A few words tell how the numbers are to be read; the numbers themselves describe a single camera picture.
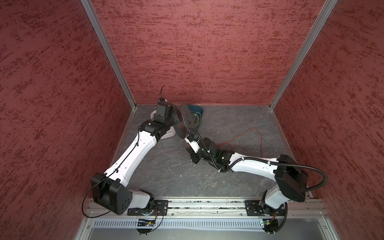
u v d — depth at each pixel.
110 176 0.40
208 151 0.59
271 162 0.47
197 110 1.11
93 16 0.74
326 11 0.72
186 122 0.79
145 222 0.73
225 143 0.98
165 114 0.57
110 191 0.39
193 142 0.68
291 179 0.44
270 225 0.71
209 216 0.73
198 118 1.10
